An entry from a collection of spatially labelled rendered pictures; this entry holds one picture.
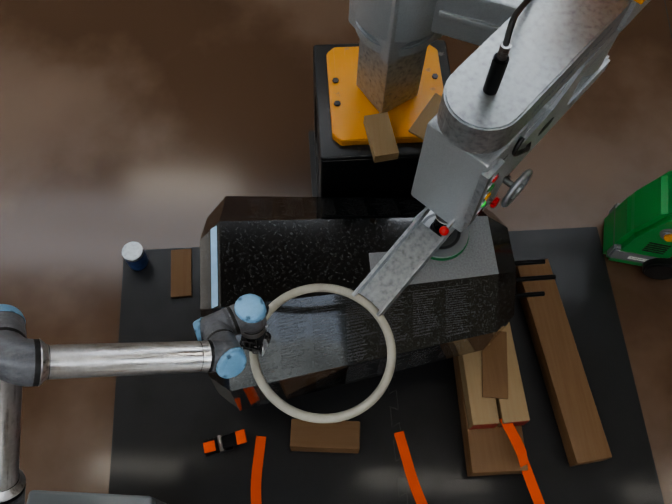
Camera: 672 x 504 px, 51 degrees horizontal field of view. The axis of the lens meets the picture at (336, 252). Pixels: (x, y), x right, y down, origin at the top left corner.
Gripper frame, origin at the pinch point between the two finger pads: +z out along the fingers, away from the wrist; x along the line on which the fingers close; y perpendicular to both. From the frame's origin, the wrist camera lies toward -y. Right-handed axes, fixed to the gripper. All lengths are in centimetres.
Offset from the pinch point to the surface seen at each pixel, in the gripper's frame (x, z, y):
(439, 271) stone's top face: 58, 0, -41
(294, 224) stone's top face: 2.0, 1.8, -49.1
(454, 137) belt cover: 47, -78, -41
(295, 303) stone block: 9.3, 4.8, -19.0
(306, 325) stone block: 14.6, 11.5, -14.2
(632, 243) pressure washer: 153, 54, -105
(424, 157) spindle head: 42, -56, -49
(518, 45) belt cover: 59, -88, -68
